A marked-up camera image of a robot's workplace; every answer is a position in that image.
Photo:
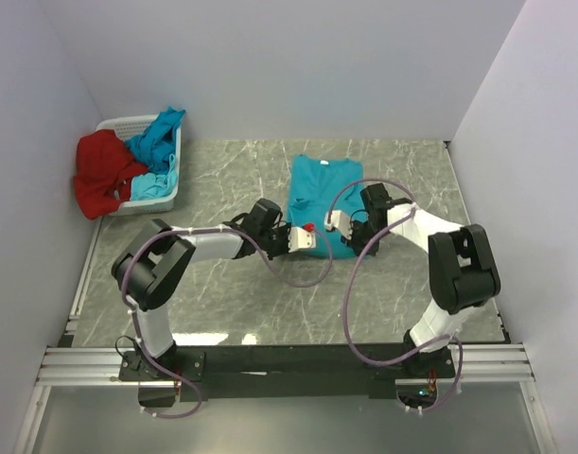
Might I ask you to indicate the red t shirt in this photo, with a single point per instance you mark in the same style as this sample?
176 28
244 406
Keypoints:
104 170

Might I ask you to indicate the teal t shirt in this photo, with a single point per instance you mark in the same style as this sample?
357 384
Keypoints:
317 185
155 148

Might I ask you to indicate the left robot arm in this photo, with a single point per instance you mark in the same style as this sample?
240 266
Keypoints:
152 266

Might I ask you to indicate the black mounting beam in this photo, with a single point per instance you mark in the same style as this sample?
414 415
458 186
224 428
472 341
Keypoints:
255 371

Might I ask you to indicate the white laundry basket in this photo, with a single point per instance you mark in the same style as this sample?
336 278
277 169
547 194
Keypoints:
125 128

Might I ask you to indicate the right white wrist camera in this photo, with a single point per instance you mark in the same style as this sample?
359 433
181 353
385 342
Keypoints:
337 220

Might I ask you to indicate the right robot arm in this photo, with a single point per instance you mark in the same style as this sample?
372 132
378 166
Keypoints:
463 274

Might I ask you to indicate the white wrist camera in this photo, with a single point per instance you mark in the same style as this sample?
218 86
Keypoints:
337 220
302 238

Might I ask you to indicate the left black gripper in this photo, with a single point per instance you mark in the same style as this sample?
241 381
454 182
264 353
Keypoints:
285 230

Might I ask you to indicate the aluminium rail frame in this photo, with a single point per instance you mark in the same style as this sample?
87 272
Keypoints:
80 406

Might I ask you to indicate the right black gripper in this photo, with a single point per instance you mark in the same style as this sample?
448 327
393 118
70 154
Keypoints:
357 247

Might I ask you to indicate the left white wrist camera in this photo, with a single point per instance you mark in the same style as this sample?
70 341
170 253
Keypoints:
302 238

